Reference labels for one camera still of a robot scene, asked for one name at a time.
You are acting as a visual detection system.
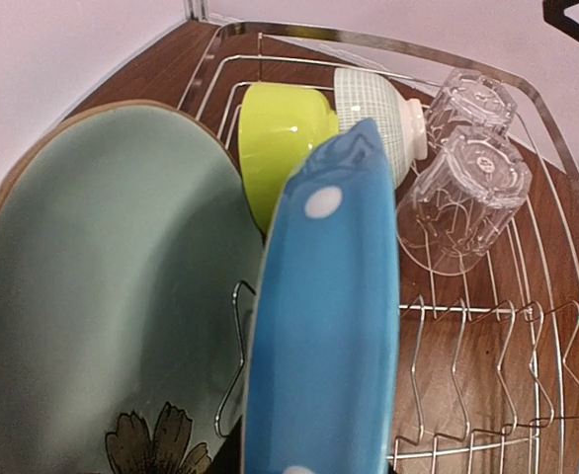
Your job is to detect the blue polka dot plate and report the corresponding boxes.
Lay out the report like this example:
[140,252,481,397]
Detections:
[241,118,400,473]

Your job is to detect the clear glass far right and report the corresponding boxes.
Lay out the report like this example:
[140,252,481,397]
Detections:
[424,68,518,153]

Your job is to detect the clear glass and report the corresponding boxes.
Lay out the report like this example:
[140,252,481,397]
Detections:
[424,68,518,153]
[397,125,533,277]

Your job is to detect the clear glass near left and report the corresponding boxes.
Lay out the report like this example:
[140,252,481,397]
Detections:
[397,125,533,277]

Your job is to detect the white grid pattern bowl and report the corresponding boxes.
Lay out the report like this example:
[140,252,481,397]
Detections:
[334,67,428,187]

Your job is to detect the lime green bowl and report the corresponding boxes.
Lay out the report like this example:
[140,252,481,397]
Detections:
[238,82,340,232]

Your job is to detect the pale green flower plate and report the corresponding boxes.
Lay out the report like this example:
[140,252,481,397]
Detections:
[0,100,263,473]

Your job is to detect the chrome wire dish rack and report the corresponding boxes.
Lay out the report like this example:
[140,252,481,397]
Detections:
[179,21,579,473]

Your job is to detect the right aluminium frame post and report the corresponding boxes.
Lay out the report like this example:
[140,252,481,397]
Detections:
[182,0,208,22]

